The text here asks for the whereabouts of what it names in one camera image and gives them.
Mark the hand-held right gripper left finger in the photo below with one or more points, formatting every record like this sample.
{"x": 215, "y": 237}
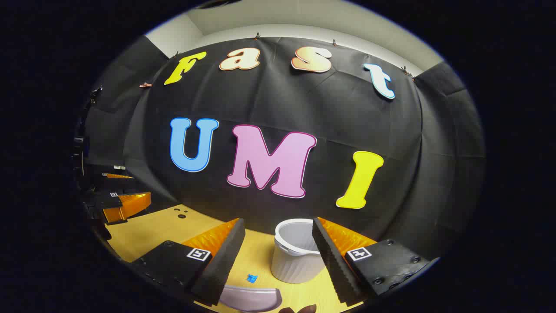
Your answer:
{"x": 219, "y": 261}

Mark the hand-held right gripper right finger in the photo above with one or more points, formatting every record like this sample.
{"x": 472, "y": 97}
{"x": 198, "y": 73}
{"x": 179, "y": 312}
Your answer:
{"x": 332, "y": 261}

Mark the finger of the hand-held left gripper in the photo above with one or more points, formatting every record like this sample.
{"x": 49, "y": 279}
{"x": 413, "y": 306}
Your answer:
{"x": 130, "y": 204}
{"x": 117, "y": 175}

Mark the blue paper scrap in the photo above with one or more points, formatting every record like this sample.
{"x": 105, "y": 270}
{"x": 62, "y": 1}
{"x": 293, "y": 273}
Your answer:
{"x": 252, "y": 278}

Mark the white ribbed garbage bin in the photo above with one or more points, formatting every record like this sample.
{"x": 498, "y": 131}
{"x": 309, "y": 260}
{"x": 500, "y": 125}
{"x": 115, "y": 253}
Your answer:
{"x": 295, "y": 256}

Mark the grey-purple plastic dustpan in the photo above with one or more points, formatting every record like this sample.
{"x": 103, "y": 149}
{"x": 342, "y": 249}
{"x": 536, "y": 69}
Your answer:
{"x": 252, "y": 299}

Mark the wooden desktop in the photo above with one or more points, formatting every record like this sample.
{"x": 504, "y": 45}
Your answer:
{"x": 147, "y": 230}

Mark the black backdrop cloth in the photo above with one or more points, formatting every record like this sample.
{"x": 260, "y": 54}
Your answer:
{"x": 304, "y": 113}

